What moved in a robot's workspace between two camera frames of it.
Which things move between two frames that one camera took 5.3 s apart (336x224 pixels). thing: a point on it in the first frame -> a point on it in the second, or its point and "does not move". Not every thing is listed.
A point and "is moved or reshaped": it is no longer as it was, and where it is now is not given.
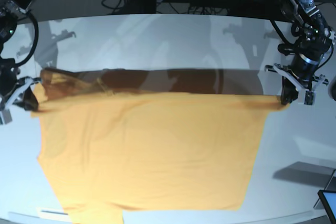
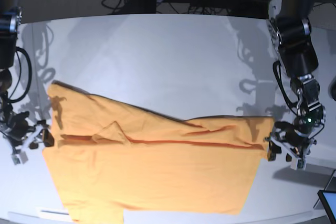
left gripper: [11, 86] -> [20, 133]
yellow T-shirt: [118, 140] is moved or reshaped
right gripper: [302, 73] -> [295, 143]
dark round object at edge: [332, 89] does not move
